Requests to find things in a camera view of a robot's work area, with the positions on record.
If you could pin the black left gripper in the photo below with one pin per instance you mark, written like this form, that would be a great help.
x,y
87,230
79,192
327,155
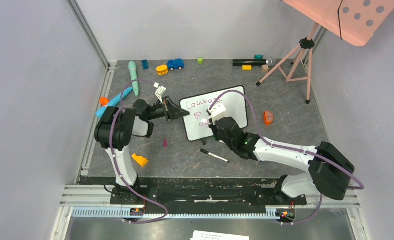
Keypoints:
x,y
173,113

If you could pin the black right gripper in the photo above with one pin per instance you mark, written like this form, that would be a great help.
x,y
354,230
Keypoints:
x,y
216,126

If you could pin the white whiteboard black frame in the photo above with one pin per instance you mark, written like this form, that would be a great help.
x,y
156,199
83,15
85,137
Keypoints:
x,y
197,122

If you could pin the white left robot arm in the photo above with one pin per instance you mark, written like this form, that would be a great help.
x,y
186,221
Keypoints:
x,y
115,130

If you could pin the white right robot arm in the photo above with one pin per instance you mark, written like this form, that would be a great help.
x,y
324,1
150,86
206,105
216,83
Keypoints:
x,y
325,170

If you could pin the black whiteboard marker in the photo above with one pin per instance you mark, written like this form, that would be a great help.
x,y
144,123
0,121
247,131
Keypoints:
x,y
213,155

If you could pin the yellow orange oval toy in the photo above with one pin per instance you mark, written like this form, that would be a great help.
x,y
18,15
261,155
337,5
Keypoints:
x,y
162,69

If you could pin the blue toy car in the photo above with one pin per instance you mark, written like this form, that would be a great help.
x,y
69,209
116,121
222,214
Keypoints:
x,y
175,64

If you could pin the orange semicircle toy piece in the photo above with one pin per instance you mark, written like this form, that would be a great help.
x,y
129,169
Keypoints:
x,y
268,118

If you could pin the dark blue block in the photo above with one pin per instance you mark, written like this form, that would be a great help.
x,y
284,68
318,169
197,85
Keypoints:
x,y
145,64

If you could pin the green cube block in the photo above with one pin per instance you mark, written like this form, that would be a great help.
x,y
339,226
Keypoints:
x,y
200,60

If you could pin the mint green toy crayon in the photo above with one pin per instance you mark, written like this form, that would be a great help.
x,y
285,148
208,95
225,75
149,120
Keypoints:
x,y
132,67

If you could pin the orange wedge block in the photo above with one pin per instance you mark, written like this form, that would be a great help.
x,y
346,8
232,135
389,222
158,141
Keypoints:
x,y
142,161

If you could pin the yellow rectangular block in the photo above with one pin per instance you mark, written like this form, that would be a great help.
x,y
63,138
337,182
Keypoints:
x,y
246,67

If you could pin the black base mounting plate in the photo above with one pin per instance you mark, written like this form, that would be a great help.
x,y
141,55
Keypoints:
x,y
175,196

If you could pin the black cylinder tube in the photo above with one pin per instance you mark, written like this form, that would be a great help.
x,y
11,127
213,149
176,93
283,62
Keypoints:
x,y
249,62

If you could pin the small orange toy piece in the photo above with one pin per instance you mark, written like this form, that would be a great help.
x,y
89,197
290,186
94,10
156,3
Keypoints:
x,y
104,101

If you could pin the blue toy crayon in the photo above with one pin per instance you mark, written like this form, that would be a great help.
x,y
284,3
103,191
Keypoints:
x,y
114,102

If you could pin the beige wooden cube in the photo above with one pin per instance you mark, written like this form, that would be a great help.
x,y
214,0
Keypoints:
x,y
265,68

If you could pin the teal block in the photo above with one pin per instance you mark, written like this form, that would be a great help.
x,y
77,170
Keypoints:
x,y
258,57

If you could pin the white printed paper sheet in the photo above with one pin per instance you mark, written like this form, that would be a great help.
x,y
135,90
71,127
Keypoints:
x,y
205,235

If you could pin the pink music stand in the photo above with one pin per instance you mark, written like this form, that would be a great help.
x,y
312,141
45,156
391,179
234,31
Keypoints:
x,y
354,21

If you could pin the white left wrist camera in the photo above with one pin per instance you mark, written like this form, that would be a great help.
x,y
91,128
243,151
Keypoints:
x,y
160,90

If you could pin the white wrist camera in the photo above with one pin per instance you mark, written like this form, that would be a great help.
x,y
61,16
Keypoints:
x,y
160,90
216,113

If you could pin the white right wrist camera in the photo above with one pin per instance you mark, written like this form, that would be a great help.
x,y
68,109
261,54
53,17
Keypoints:
x,y
216,113

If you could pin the white slotted cable duct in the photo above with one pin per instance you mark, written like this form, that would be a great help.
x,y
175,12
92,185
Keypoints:
x,y
139,212

